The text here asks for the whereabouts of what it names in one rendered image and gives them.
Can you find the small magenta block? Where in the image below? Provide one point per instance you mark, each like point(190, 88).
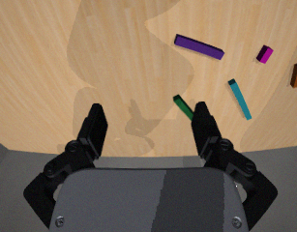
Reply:
point(264, 54)

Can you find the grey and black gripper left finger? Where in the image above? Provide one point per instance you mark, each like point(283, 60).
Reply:
point(88, 146)

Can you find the orange rod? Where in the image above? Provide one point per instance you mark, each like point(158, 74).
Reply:
point(293, 81)

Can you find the turquoise rod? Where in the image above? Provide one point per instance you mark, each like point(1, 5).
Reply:
point(233, 84)

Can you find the purple rod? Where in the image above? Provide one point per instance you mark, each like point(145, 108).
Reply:
point(198, 46)

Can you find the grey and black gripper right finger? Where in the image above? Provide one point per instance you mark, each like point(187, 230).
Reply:
point(219, 153)

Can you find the dark green rod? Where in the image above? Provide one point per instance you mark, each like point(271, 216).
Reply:
point(183, 106)

